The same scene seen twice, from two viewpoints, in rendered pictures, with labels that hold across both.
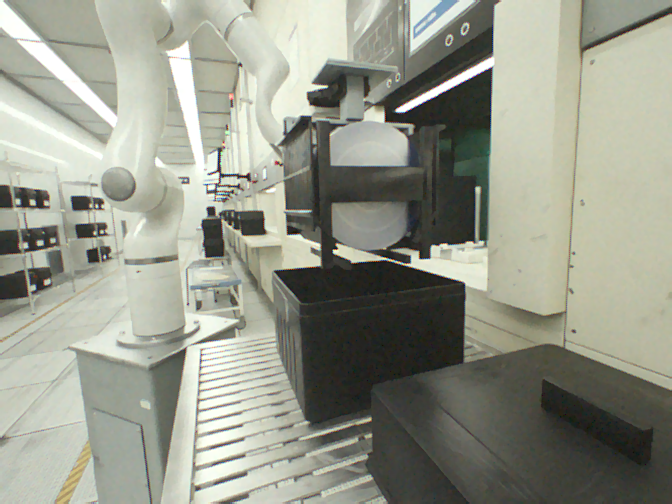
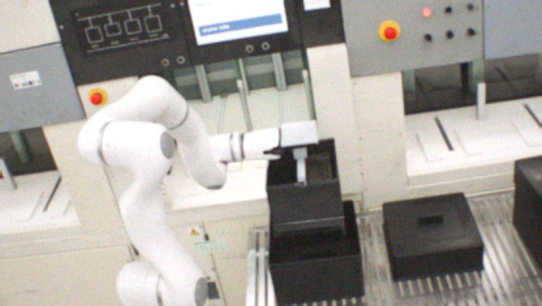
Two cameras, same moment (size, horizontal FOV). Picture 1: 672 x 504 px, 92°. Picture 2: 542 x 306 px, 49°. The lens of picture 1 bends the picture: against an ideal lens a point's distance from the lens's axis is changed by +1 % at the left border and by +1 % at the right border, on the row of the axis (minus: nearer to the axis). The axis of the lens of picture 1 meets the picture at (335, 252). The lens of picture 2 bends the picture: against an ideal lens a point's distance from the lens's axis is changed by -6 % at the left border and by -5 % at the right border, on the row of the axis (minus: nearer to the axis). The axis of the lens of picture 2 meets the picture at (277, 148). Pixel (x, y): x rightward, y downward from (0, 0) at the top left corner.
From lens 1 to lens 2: 1.72 m
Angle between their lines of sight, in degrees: 64
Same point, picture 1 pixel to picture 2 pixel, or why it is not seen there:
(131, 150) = (189, 262)
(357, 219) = not seen: hidden behind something
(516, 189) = (339, 142)
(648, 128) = (380, 110)
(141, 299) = not seen: outside the picture
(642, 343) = (390, 182)
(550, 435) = (431, 229)
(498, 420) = (422, 235)
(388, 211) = not seen: hidden behind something
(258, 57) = (199, 130)
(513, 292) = (345, 188)
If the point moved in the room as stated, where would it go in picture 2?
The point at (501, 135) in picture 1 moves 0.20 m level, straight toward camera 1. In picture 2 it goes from (324, 118) to (373, 135)
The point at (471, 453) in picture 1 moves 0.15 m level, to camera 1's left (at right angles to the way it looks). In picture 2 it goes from (432, 245) to (424, 279)
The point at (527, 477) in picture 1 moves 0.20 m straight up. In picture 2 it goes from (441, 239) to (441, 186)
